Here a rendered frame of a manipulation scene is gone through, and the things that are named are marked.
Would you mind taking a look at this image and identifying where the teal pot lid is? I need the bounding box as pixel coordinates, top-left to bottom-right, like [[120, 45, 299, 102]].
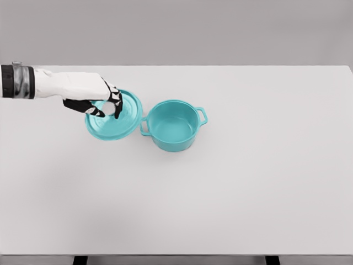
[[84, 88, 144, 141]]

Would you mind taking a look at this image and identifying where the teal pot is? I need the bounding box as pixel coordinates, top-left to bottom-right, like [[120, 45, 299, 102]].
[[140, 100, 209, 152]]

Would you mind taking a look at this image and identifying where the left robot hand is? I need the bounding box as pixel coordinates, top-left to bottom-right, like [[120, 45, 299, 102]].
[[57, 72, 124, 120]]

